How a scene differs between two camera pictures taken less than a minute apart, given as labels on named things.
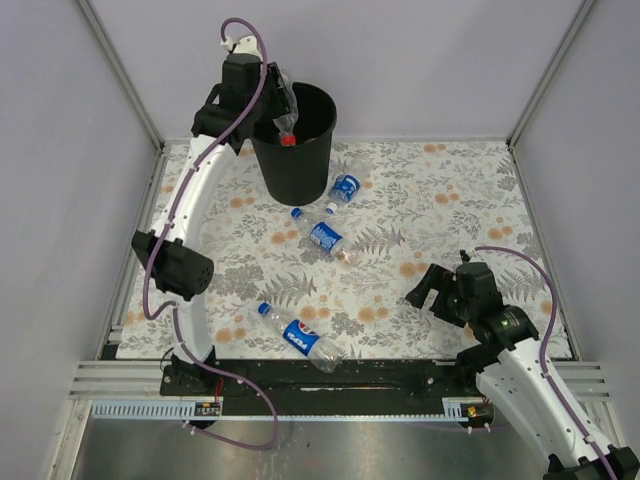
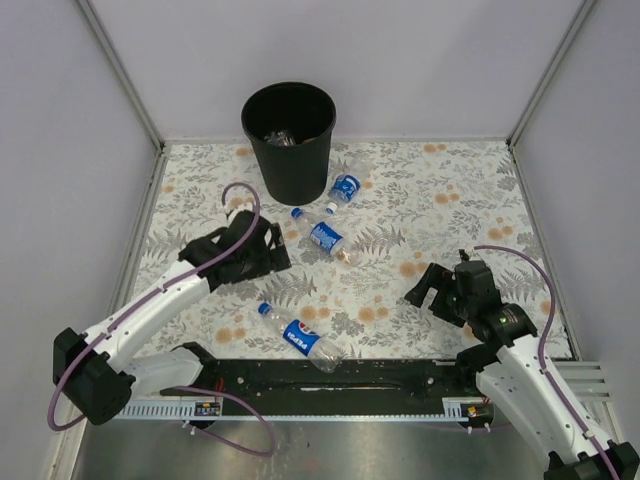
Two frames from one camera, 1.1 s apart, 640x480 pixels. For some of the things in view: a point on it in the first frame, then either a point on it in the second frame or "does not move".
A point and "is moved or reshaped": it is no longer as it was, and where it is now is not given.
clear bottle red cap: (287, 124) is moved or reshaped
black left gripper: (279, 104) -> (275, 258)
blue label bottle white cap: (348, 182) does not move
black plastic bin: (299, 175) does not move
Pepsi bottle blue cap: (305, 340) does not move
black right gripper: (436, 277) does not move
